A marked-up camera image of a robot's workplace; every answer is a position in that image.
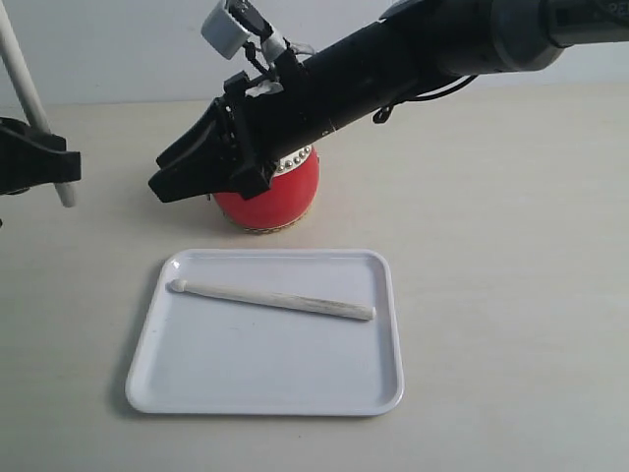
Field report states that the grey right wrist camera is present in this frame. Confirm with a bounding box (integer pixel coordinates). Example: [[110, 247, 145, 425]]
[[200, 0, 274, 60]]

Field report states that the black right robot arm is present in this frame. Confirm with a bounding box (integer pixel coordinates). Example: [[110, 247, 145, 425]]
[[148, 1, 628, 203]]

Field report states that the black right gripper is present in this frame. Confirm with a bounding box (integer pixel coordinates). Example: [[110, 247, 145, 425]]
[[148, 72, 314, 203]]

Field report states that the white drumstick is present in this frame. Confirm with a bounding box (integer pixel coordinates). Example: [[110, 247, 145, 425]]
[[168, 278, 376, 322], [1, 7, 77, 207]]

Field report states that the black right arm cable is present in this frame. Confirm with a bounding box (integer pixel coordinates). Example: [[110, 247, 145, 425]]
[[372, 73, 481, 125]]

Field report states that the white rectangular plastic tray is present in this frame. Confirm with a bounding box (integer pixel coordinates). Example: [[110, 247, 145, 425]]
[[125, 249, 405, 417]]

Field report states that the small red drum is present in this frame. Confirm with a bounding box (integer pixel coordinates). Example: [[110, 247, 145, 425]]
[[212, 146, 320, 232]]

